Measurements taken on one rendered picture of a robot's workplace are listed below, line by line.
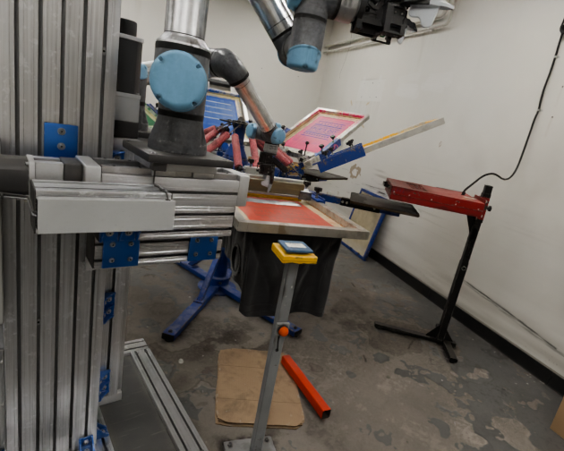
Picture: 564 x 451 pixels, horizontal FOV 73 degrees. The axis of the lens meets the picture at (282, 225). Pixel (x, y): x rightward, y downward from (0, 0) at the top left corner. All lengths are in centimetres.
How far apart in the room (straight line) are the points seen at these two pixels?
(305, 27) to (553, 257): 259
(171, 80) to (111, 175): 26
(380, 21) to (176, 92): 48
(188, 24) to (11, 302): 84
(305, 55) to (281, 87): 549
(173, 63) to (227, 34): 540
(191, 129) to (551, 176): 269
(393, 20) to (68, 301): 112
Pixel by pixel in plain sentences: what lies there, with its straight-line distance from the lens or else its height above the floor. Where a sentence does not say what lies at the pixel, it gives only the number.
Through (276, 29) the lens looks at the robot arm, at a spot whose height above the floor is 159.
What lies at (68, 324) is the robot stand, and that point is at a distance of 131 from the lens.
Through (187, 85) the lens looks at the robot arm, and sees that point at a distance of 86.
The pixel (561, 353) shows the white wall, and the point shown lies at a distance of 321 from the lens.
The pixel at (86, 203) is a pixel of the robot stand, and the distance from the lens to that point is 84.
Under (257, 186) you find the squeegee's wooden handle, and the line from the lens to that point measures 205.
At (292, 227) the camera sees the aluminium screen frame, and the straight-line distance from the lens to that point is 152.
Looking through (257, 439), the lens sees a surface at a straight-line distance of 178.
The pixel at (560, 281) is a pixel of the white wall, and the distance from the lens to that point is 316.
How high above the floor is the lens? 139
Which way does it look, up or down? 15 degrees down
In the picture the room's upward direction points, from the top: 10 degrees clockwise
